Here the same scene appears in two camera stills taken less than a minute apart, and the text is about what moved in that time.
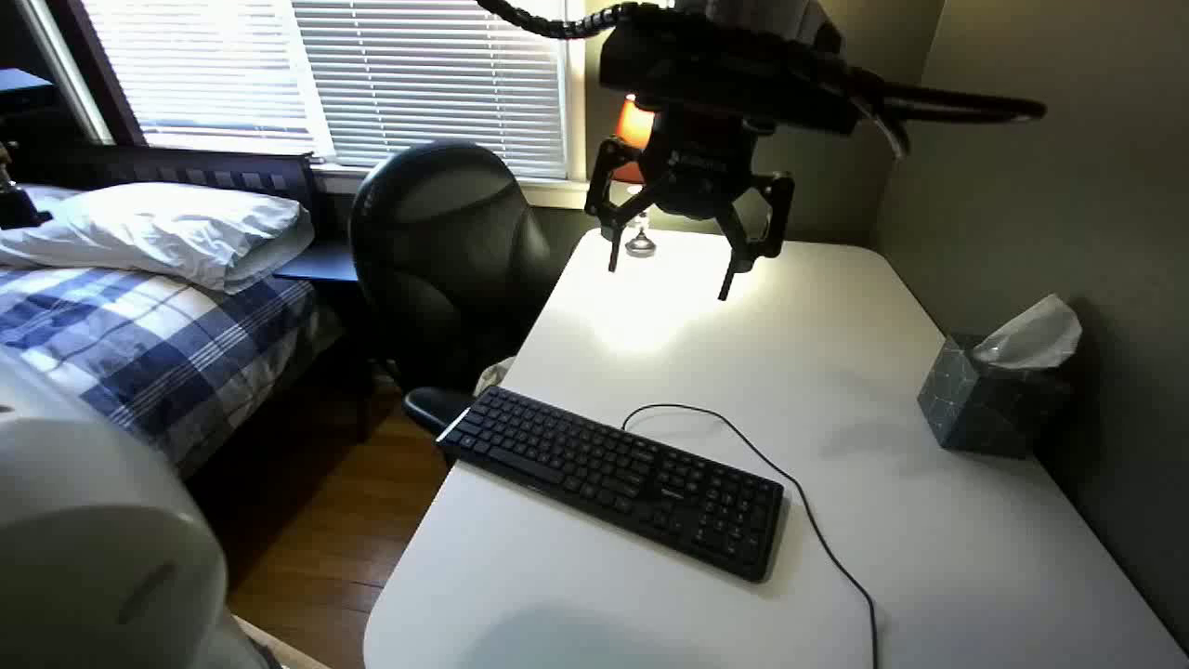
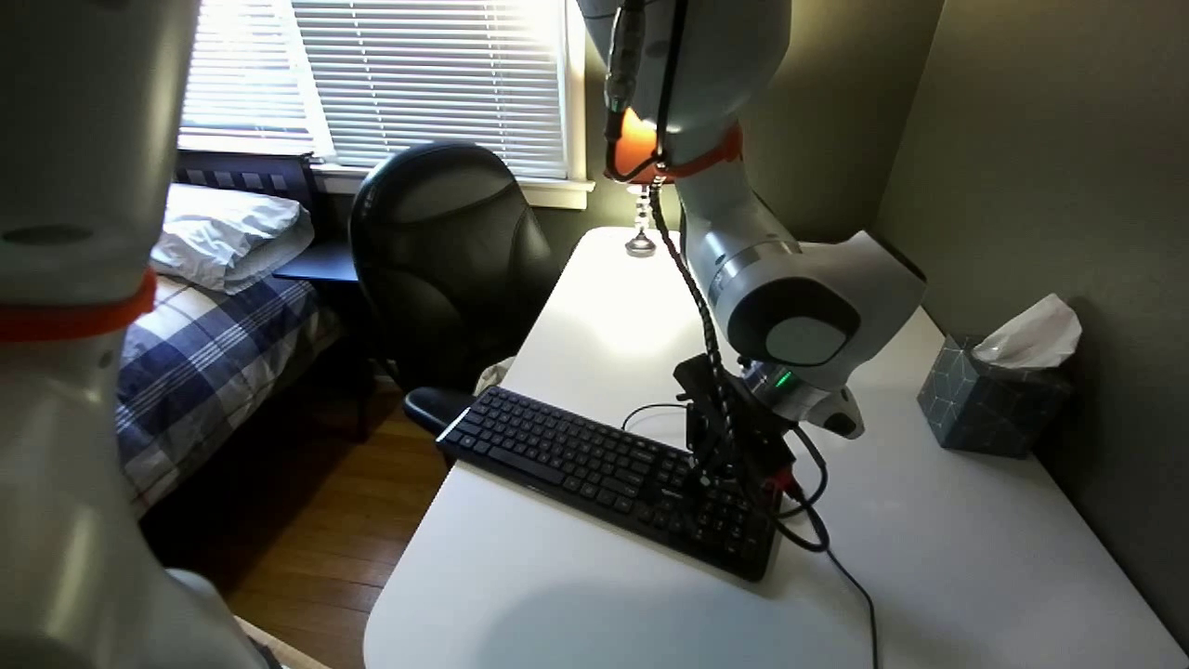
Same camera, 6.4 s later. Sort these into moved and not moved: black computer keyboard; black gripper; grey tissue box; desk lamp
Moved: black gripper
Not moved: grey tissue box; desk lamp; black computer keyboard
